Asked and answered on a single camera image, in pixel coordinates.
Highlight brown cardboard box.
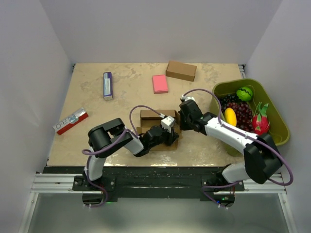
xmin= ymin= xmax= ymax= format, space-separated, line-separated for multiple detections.
xmin=136 ymin=109 xmax=182 ymax=151
xmin=166 ymin=61 xmax=197 ymax=82

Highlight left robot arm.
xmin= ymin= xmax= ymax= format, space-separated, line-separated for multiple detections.
xmin=82 ymin=116 xmax=179 ymax=190

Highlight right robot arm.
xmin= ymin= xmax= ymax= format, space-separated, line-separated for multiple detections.
xmin=179 ymin=100 xmax=283 ymax=191

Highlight closed brown cardboard box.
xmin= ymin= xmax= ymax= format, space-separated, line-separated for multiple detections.
xmin=166 ymin=61 xmax=197 ymax=82

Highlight purple toothpaste box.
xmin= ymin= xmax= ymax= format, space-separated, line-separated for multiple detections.
xmin=103 ymin=72 xmax=113 ymax=100

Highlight red white toothpaste box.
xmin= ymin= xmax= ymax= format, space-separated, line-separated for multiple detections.
xmin=53 ymin=107 xmax=88 ymax=135

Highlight dark blue toy grapes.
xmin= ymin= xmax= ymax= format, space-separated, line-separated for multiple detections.
xmin=219 ymin=94 xmax=240 ymax=108

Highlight pink sticky note pad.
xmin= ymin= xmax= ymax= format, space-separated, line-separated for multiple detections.
xmin=152 ymin=74 xmax=169 ymax=94

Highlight red purple toy grapes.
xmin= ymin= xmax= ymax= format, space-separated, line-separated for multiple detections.
xmin=223 ymin=101 xmax=253 ymax=133

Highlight green toy melon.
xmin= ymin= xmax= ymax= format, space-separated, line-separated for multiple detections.
xmin=236 ymin=87 xmax=253 ymax=101

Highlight pink toy dragon fruit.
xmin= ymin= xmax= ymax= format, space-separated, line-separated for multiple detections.
xmin=251 ymin=102 xmax=270 ymax=135

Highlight olive green plastic bin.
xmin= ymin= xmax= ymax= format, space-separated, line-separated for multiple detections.
xmin=212 ymin=79 xmax=290 ymax=147

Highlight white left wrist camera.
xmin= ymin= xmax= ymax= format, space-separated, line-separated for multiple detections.
xmin=161 ymin=116 xmax=175 ymax=132

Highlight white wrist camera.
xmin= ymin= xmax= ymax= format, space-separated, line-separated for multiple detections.
xmin=180 ymin=95 xmax=196 ymax=102
xmin=161 ymin=116 xmax=175 ymax=132

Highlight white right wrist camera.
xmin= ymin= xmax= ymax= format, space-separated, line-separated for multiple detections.
xmin=180 ymin=95 xmax=196 ymax=102

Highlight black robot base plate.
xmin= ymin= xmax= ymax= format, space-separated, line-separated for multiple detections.
xmin=72 ymin=166 xmax=245 ymax=204

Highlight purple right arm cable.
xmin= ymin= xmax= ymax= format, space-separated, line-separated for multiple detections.
xmin=182 ymin=88 xmax=294 ymax=186

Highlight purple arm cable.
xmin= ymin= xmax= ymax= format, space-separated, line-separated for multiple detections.
xmin=182 ymin=88 xmax=294 ymax=186
xmin=81 ymin=105 xmax=166 ymax=208

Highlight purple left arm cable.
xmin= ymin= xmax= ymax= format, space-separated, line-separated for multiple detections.
xmin=81 ymin=105 xmax=166 ymax=208

